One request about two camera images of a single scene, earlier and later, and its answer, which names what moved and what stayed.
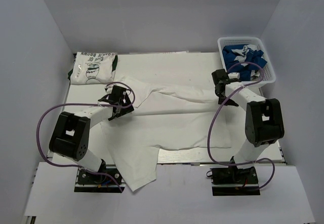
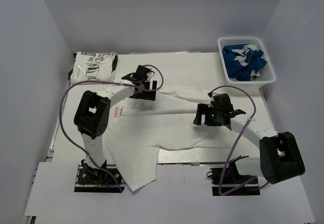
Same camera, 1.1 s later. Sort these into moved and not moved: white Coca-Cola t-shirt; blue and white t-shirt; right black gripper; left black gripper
Moved: right black gripper; left black gripper
Not moved: white Coca-Cola t-shirt; blue and white t-shirt
